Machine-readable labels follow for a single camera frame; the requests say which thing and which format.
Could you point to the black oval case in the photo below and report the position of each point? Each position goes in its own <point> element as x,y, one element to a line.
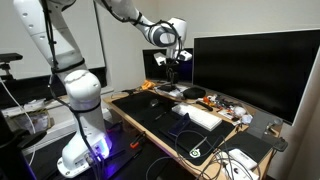
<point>194,92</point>

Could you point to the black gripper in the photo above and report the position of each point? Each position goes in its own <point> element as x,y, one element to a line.
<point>171,68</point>

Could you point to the small black monitor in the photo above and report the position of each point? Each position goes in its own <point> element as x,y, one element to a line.
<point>150,66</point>

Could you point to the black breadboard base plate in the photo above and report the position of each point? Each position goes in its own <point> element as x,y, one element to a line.
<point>50,156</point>

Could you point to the white box with black logo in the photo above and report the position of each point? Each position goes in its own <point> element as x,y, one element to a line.
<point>240,173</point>

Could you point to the black power adapter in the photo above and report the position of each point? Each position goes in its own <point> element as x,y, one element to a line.
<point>281,145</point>

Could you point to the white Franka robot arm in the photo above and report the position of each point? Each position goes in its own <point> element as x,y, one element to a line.
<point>83,90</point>

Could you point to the black remote stick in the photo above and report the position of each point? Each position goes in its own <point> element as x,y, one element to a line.
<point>204,106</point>

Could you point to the white paper stack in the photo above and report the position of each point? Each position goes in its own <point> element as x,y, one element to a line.
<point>173,94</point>

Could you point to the black stand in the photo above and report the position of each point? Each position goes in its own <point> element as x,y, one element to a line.
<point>10,156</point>

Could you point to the large black monitor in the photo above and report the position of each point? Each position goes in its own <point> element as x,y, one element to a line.
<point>253,73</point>

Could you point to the orange small parts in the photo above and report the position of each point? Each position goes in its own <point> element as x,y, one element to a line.
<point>207,100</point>

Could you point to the white keyboard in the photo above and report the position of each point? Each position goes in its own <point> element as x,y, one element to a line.
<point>196,116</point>

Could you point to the grey monitor stand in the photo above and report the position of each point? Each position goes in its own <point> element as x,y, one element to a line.
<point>261,125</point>

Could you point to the clear plastic bag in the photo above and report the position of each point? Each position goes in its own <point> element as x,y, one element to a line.
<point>30,120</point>

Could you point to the white red card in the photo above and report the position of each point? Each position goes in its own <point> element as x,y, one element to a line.
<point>226,115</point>

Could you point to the black flat pouch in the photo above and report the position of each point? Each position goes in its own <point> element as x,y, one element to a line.
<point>165,89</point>

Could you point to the small black mouse pad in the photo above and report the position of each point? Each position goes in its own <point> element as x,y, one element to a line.
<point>250,145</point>

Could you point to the large black desk mat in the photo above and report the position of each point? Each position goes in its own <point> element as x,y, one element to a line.
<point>140,106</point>

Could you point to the black pen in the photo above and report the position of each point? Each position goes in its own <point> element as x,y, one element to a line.
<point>160,116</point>

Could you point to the black camera on stand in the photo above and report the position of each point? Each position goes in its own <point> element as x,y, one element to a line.
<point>8,57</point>

